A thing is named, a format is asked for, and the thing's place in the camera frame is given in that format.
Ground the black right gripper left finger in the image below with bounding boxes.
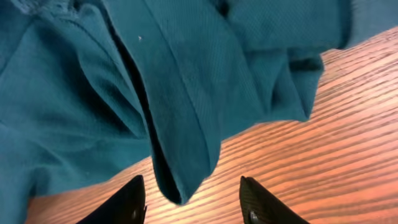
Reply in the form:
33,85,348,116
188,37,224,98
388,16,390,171
77,175,147,224

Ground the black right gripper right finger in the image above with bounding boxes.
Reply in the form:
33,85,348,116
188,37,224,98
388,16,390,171
239,176,309,224

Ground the blue polo shirt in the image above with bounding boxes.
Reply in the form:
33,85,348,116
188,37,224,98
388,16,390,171
1,0,397,223

